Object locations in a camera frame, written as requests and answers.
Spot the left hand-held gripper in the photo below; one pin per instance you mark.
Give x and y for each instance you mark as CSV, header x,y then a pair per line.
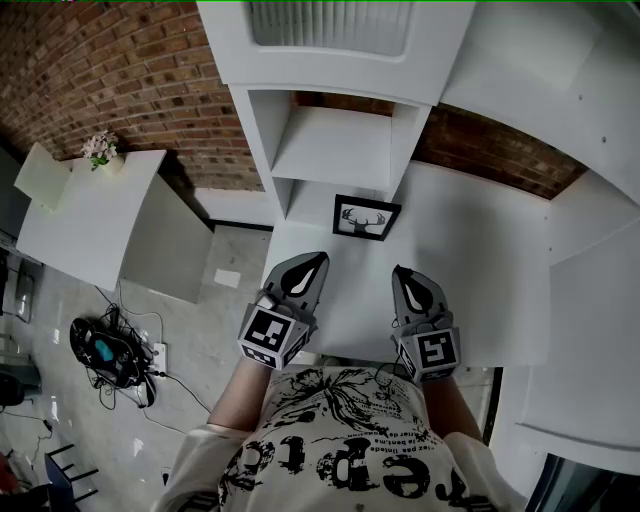
x,y
272,332

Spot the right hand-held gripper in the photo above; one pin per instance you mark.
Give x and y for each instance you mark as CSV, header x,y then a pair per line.
x,y
432,352

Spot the black deer picture frame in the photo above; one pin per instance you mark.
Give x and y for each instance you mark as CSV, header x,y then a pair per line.
x,y
366,235

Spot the person's right forearm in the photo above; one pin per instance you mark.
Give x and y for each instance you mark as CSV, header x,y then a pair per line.
x,y
452,410

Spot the person's left forearm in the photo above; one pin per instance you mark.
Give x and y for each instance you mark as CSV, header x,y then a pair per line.
x,y
240,395

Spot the white paper sheet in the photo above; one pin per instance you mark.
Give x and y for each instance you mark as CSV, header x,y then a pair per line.
x,y
227,278

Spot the white open shelf unit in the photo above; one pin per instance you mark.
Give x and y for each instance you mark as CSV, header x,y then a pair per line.
x,y
335,145

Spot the white power strip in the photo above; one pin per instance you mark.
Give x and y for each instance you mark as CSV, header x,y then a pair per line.
x,y
159,357

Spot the person's white printed shirt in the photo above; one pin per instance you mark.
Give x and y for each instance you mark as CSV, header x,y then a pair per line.
x,y
340,450

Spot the white side cabinet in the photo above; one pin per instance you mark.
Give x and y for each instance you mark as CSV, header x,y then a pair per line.
x,y
590,340

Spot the white ribbed panel cabinet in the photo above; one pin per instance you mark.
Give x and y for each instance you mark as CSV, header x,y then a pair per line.
x,y
330,65

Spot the white low cabinet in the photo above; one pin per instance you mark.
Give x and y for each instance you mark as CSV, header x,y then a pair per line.
x,y
90,220

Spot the pink flowers in white pot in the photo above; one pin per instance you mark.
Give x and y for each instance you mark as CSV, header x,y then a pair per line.
x,y
101,149

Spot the white flat box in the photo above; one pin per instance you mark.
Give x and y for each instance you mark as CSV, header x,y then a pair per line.
x,y
42,177

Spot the black metal chair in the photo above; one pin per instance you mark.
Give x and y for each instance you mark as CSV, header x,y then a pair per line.
x,y
65,475

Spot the white wall shelf board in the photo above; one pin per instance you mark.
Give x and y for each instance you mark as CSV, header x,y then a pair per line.
x,y
550,75

